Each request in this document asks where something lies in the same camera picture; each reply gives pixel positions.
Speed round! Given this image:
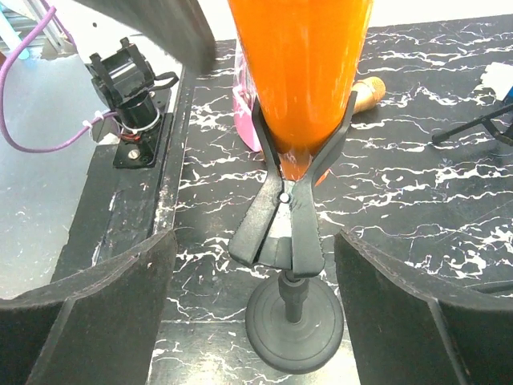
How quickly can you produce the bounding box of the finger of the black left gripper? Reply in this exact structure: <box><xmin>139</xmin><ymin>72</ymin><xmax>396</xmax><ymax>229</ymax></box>
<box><xmin>80</xmin><ymin>0</ymin><xmax>216</xmax><ymax>75</ymax></box>

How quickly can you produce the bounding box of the black round-base shock-mount stand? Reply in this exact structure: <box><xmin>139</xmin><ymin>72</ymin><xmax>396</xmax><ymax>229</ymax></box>
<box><xmin>228</xmin><ymin>92</ymin><xmax>357</xmax><ymax>375</ymax></box>

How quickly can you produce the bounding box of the pink box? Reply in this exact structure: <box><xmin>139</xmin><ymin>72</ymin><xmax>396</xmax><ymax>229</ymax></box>
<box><xmin>232</xmin><ymin>39</ymin><xmax>261</xmax><ymax>152</ymax></box>

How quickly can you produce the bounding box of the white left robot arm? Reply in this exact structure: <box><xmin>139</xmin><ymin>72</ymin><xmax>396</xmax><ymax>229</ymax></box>
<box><xmin>83</xmin><ymin>1</ymin><xmax>216</xmax><ymax>169</ymax></box>

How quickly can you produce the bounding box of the black tripod mic stand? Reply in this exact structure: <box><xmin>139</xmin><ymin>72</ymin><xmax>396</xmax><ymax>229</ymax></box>
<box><xmin>431</xmin><ymin>103</ymin><xmax>512</xmax><ymax>147</ymax></box>

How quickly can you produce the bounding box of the gold microphone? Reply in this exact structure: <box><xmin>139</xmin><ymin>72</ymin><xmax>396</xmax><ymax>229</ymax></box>
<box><xmin>352</xmin><ymin>76</ymin><xmax>386</xmax><ymax>114</ymax></box>

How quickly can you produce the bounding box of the orange microphone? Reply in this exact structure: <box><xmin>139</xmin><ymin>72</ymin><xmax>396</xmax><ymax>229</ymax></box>
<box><xmin>229</xmin><ymin>0</ymin><xmax>374</xmax><ymax>180</ymax></box>

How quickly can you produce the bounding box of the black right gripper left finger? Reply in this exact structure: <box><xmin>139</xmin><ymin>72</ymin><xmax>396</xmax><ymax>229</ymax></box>
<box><xmin>1</xmin><ymin>230</ymin><xmax>177</xmax><ymax>384</ymax></box>

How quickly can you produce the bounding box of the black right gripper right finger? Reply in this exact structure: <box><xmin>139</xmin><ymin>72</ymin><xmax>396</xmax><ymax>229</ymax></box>
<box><xmin>334</xmin><ymin>231</ymin><xmax>512</xmax><ymax>384</ymax></box>

